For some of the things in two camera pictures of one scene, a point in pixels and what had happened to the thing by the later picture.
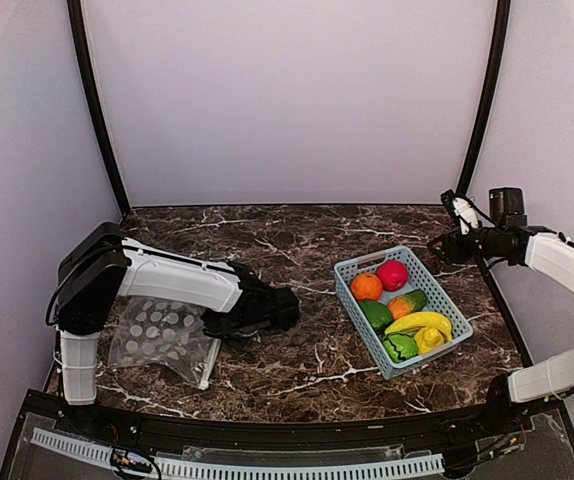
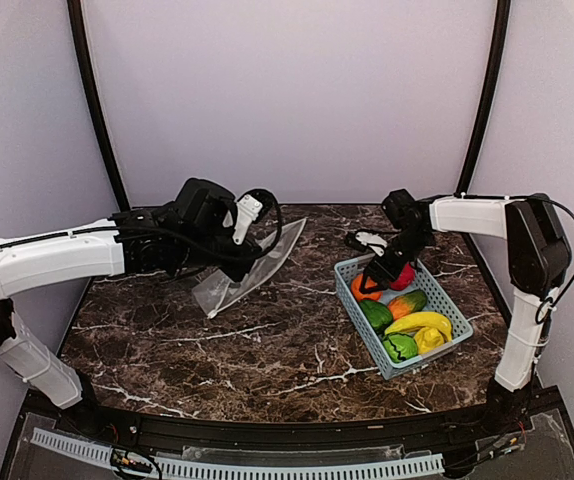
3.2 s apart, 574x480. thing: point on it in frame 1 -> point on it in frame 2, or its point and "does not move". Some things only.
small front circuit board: (120, 457) does not move
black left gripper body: (228, 328) -> (203, 250)
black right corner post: (503, 18) does not move
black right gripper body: (464, 253) -> (409, 244)
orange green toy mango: (407, 303) does not move
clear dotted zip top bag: (149, 332) -> (221, 292)
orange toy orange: (366, 287) does not move
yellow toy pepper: (428, 338) does not move
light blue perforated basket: (437, 297) does not move
